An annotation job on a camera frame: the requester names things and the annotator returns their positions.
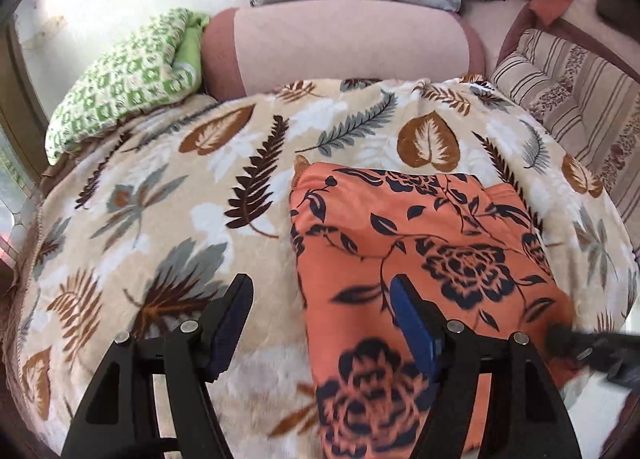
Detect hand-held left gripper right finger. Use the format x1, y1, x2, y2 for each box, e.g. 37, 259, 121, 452
390, 274, 583, 459

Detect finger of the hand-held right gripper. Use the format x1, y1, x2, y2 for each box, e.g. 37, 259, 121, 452
545, 321, 640, 386

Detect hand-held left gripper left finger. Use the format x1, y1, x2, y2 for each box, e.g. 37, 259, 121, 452
60, 273, 255, 459

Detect orange floral garment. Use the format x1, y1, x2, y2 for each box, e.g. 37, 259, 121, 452
289, 155, 581, 459

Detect leaf print fleece blanket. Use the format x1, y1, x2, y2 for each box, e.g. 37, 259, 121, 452
2, 76, 640, 459

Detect striped beige cushion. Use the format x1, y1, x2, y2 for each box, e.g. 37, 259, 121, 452
489, 29, 640, 250

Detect patterned glass window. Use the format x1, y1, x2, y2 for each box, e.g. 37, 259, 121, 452
0, 129, 41, 265

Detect green white patterned pillow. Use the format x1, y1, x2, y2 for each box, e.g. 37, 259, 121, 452
45, 8, 211, 166

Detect pink quilted bolster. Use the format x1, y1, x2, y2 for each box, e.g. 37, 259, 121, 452
201, 0, 487, 102

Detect pink maroon-edged bedspread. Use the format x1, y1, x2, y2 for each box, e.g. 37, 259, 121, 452
460, 0, 608, 72

